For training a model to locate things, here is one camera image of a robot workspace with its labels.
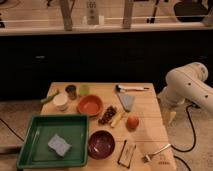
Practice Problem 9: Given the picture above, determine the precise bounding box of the orange bowl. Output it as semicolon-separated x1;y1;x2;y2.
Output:
77;95;103;116

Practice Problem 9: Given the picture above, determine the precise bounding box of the black-framed white card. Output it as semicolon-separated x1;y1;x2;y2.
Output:
117;140;136;169

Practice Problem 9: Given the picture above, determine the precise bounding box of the orange-red apple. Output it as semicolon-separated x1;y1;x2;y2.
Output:
126;116;139;129

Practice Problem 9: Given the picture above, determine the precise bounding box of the bunch of dark grapes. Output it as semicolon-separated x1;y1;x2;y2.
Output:
98;106;117;124

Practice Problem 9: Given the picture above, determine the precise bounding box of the green cucumber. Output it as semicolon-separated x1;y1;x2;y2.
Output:
40;90;60;104

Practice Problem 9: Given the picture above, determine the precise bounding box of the black power cable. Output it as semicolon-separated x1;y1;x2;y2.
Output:
170;104;198;171

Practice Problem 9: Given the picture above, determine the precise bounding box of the green plastic tray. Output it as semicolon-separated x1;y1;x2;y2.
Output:
17;115;89;169

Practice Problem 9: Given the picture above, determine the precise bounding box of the dark red bowl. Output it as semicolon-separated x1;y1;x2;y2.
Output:
88;130;115;160

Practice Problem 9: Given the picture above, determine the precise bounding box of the yellow corn cob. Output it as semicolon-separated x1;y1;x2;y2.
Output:
110;112;125;128

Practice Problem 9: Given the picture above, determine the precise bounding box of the grey folded cloth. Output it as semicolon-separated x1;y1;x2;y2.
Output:
117;93;135;112

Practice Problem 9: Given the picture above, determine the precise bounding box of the green cup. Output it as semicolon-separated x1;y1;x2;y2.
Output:
79;85;89;96

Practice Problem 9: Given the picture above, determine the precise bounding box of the white paper cup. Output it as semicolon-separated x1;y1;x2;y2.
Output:
53;93;68;111

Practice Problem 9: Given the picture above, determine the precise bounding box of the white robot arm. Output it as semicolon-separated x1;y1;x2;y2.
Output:
157;62;213;125

